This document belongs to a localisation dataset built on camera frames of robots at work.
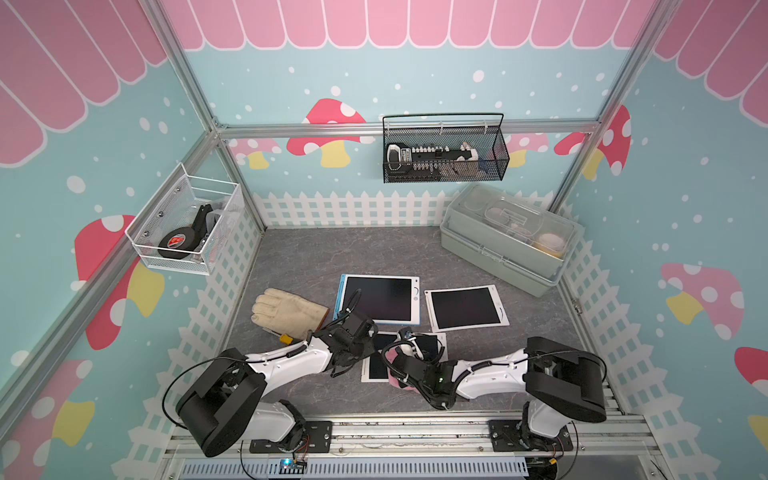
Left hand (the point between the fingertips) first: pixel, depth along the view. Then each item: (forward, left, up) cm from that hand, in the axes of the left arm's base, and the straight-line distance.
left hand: (368, 355), depth 88 cm
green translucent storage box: (+28, -46, +20) cm, 58 cm away
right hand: (-2, -9, +1) cm, 9 cm away
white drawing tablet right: (+16, -31, +1) cm, 35 cm away
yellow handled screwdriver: (+4, +25, +2) cm, 26 cm away
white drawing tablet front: (-5, -2, 0) cm, 5 cm away
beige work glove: (+12, +26, +2) cm, 29 cm away
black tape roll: (+13, +43, +35) cm, 58 cm away
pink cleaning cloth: (-6, -7, +17) cm, 19 cm away
